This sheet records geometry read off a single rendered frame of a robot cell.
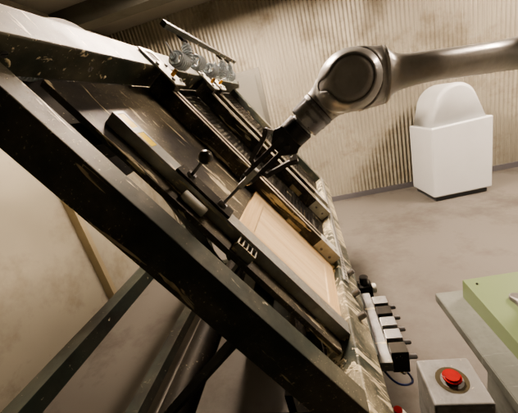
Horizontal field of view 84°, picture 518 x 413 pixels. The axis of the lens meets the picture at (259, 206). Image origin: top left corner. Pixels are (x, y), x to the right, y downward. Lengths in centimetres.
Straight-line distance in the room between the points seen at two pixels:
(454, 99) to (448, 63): 349
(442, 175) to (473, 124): 65
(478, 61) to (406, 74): 16
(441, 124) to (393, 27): 143
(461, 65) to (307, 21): 390
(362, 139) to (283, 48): 169
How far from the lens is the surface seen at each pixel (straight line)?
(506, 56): 81
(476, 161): 437
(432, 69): 63
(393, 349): 117
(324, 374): 76
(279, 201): 123
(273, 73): 442
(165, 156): 85
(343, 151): 452
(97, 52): 100
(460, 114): 419
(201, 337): 146
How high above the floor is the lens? 162
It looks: 18 degrees down
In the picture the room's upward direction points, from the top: 14 degrees counter-clockwise
